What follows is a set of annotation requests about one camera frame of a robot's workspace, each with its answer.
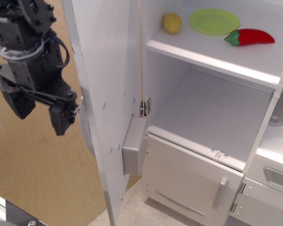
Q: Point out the grey lower door handle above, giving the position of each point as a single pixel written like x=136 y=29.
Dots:
x=219 y=193

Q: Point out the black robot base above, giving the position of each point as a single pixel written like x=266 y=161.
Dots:
x=11 y=215

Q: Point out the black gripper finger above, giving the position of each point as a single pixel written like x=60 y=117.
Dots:
x=61 y=119
x=21 y=105

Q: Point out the white toy oven unit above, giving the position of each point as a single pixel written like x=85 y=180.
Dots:
x=261 y=203

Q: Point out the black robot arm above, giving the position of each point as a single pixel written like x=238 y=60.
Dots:
x=25 y=22

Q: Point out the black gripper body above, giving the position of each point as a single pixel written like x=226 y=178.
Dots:
x=38 y=72

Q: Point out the white toy fridge cabinet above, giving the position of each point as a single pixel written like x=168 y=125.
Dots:
x=208 y=96

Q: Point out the metal door hinge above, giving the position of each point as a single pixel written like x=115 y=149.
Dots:
x=145 y=108

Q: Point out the brass oven hinge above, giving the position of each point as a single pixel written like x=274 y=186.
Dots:
x=241 y=189

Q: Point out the red toy chili pepper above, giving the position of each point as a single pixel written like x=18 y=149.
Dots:
x=244 y=37

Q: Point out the plywood board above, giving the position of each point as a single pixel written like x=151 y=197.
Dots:
x=54 y=178

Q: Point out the white fridge door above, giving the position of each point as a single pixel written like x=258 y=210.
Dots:
x=105 y=39

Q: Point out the green toy plate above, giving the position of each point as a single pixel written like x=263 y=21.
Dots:
x=214 y=21

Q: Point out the grey fridge door handle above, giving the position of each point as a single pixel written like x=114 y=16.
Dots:
x=84 y=126

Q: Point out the grey oven vent panel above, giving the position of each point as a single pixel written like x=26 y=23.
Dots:
x=273 y=176

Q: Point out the yellow toy potato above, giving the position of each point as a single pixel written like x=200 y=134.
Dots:
x=172 y=23

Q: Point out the grey dispenser housing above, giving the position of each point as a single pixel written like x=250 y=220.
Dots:
x=135 y=145

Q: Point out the white lower freezer door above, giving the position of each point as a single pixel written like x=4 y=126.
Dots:
x=187 y=182

